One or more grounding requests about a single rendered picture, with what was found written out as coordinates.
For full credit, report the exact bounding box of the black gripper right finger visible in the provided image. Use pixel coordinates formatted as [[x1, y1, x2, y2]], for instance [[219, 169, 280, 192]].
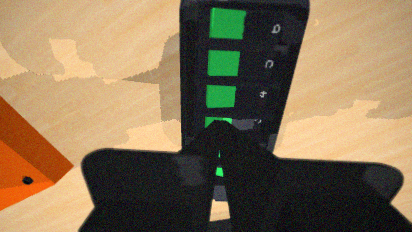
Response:
[[219, 120, 405, 232]]

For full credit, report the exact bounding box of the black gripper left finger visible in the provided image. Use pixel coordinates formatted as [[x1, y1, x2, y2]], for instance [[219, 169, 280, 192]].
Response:
[[80, 120, 222, 232]]

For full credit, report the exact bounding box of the dark grey controller unit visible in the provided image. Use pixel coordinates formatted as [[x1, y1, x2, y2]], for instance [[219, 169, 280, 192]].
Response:
[[179, 0, 310, 153]]

